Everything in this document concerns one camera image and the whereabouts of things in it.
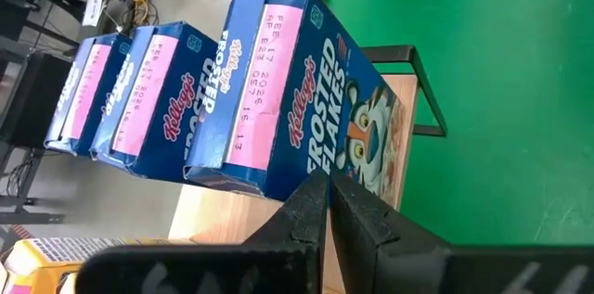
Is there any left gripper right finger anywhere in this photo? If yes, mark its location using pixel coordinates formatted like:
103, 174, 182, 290
329, 173, 594, 294

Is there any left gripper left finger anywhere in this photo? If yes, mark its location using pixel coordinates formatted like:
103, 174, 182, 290
76, 169, 329, 294

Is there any yellow Corn Pops cereal box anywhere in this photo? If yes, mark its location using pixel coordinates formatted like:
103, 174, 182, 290
76, 236, 196, 251
0, 236, 80, 294

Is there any blue Frosted Flakes cereal box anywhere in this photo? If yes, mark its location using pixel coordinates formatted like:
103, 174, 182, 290
88, 19, 220, 185
183, 0, 406, 211
44, 32, 135, 157

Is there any green table mat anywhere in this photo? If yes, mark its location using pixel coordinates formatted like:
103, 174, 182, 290
322, 0, 594, 247

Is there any white power adapter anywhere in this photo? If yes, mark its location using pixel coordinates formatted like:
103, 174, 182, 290
82, 0, 106, 27

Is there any yellow cable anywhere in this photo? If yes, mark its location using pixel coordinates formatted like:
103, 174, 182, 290
123, 0, 160, 27

